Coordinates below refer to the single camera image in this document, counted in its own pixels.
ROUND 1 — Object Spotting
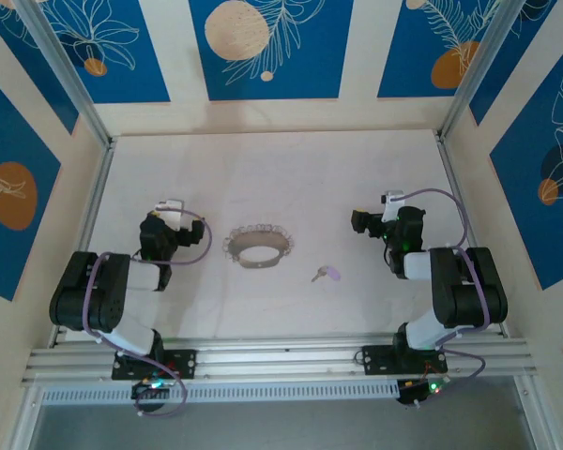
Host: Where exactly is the key with purple cap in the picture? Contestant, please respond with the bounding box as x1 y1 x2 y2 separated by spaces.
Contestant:
310 264 342 284

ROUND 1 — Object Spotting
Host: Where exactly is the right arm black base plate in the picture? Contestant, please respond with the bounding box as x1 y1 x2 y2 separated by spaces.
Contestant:
361 343 449 377

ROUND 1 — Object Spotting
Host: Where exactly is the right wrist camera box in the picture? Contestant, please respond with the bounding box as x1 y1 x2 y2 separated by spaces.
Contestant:
380 189 407 223

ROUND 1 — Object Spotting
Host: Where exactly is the long aluminium base rail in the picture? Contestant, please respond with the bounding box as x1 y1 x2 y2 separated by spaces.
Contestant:
21 334 539 388

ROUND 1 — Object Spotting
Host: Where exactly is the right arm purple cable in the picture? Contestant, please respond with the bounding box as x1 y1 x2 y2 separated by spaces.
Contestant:
401 187 493 395

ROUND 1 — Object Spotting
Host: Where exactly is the short aluminium frame bar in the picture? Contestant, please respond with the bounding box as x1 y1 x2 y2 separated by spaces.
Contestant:
4 384 44 450
514 374 553 450

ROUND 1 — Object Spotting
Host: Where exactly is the metal keyring with split rings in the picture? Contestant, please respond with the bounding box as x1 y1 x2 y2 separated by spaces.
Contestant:
221 223 296 271

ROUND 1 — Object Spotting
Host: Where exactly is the slotted grey cable duct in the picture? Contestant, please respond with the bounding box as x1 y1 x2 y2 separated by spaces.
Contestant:
39 379 401 406

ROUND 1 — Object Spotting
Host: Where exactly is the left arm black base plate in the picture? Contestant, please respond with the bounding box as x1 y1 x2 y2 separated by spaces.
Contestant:
111 348 199 382

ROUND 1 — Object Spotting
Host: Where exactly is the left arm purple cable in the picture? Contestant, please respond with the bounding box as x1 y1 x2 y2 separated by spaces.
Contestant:
83 210 213 419

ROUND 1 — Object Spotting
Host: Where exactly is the aluminium side rail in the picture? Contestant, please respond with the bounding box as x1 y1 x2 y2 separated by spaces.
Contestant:
433 130 509 337
50 135 117 349

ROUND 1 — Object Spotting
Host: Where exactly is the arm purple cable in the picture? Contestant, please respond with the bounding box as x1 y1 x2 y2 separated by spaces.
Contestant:
83 210 213 419
401 187 493 395

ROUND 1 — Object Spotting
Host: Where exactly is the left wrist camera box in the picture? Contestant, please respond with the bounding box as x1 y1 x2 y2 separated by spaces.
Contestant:
153 198 190 232

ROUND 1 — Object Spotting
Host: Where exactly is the aluminium frame post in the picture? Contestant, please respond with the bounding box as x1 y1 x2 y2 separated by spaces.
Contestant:
437 0 529 143
16 0 114 147

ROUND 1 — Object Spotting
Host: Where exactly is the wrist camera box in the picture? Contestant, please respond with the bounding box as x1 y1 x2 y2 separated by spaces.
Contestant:
380 189 407 223
153 198 190 232

